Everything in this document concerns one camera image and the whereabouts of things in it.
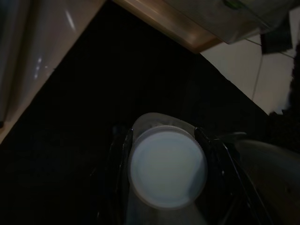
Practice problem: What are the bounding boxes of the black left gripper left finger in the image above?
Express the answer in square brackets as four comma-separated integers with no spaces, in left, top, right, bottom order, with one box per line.
[90,125,134,225]

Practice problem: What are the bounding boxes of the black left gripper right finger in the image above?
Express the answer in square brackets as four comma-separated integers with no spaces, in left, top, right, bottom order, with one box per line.
[194,127,265,225]

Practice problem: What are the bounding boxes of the small white-lidded clear jar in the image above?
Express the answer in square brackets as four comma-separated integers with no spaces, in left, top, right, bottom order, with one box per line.
[126,112,213,225]

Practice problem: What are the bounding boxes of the silver fridge door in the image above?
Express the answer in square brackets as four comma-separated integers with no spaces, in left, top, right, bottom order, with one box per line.
[112,0,291,57]

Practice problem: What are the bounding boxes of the black carpet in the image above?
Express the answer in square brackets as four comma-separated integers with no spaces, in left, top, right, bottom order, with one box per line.
[0,1,277,225]

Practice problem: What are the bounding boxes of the black foam mat tile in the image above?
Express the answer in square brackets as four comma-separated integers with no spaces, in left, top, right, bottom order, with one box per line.
[267,44,300,146]

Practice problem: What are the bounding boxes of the small black foam piece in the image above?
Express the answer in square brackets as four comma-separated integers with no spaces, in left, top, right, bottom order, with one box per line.
[260,34,293,55]

